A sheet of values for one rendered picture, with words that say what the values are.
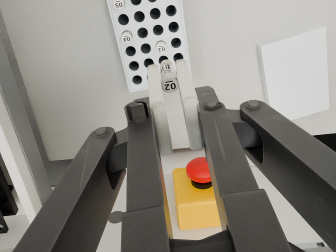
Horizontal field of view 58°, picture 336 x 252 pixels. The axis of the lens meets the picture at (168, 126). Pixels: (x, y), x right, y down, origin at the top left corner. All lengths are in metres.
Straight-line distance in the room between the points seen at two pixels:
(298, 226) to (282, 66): 0.21
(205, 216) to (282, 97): 0.21
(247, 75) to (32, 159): 0.31
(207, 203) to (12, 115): 0.24
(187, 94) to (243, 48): 0.29
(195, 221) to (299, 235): 0.12
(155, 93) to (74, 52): 0.28
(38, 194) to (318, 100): 0.41
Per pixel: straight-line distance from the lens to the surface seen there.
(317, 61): 0.47
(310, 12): 0.47
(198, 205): 0.36
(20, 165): 0.37
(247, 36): 0.44
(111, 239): 0.40
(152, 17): 0.39
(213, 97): 0.17
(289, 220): 0.42
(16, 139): 0.37
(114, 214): 0.42
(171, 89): 0.21
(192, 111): 0.15
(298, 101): 0.49
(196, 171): 0.36
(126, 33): 0.37
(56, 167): 0.54
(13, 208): 0.45
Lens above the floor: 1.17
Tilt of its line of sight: 61 degrees down
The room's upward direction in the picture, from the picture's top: 172 degrees clockwise
